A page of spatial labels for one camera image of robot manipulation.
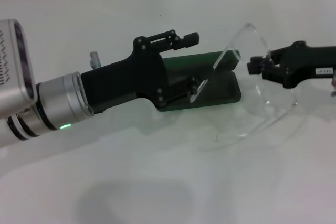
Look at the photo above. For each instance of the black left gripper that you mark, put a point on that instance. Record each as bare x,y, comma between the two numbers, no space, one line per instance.
126,77

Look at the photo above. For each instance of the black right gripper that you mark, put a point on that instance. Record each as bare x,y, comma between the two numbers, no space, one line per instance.
309,61

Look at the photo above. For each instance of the clear white glasses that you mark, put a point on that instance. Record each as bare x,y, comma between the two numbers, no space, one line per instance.
220,60

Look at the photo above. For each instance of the green glasses case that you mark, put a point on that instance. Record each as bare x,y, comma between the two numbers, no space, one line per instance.
223,95

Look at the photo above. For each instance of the silver plug on right gripper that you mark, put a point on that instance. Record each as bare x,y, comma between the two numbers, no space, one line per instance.
334,81

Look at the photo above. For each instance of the silver plug on gripper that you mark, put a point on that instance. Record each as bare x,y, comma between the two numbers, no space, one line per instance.
95,60
334,81

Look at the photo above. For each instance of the silver plug on left gripper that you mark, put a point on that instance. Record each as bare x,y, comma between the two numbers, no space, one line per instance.
95,60

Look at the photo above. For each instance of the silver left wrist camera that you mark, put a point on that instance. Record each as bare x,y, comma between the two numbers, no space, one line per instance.
13,64

